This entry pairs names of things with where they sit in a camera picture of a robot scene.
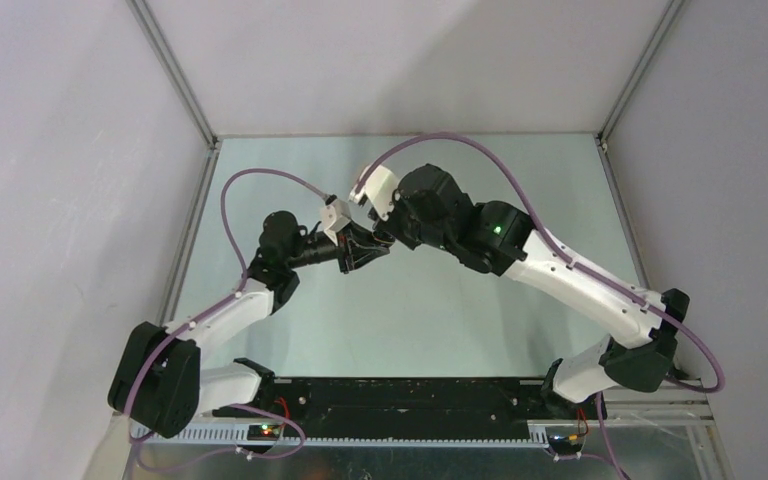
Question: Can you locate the right controller board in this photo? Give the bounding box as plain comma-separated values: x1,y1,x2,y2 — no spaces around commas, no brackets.
548,434,587,457

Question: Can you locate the left controller board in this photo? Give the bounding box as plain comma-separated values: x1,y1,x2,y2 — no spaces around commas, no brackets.
247,425,282,442

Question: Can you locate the aluminium frame post right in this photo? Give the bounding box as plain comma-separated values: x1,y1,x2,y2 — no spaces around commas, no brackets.
596,0,688,153

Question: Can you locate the controller board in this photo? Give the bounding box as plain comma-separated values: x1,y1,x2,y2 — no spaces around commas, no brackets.
247,425,282,442
548,434,587,457

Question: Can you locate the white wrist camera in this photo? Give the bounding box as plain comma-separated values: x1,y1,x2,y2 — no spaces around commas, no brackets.
348,165,400,221
319,195,352,245

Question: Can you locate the white slotted cable duct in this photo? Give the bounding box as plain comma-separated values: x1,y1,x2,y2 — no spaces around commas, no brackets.
146,423,549,448

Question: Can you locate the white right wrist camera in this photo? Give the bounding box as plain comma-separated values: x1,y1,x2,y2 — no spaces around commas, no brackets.
348,165,400,221

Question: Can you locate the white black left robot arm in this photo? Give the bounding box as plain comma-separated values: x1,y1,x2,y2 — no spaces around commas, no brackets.
107,211,395,438

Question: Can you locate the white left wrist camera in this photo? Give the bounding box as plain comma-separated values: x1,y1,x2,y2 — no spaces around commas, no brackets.
319,195,352,245

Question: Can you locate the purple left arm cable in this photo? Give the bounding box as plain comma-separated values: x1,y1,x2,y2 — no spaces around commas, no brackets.
125,168,332,476

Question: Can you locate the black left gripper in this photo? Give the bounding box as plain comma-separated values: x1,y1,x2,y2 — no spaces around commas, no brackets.
286,220,389,274

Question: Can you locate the aluminium frame post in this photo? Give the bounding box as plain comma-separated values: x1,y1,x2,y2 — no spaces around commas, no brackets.
126,0,218,149
596,0,688,153

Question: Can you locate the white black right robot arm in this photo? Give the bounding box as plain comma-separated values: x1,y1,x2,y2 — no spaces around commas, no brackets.
352,164,689,418

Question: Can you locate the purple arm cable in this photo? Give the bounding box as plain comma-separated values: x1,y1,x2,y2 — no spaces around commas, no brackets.
356,131,727,480
125,168,332,476

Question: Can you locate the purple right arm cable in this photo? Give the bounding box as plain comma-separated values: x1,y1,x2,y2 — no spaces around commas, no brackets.
356,131,727,480

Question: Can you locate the black earbud charging case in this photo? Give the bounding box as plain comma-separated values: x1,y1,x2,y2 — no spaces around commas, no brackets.
373,231,395,245

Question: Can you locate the aluminium frame post left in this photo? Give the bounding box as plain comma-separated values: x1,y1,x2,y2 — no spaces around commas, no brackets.
126,0,218,149

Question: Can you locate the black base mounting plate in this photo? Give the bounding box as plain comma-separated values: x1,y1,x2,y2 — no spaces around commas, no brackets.
211,377,608,441

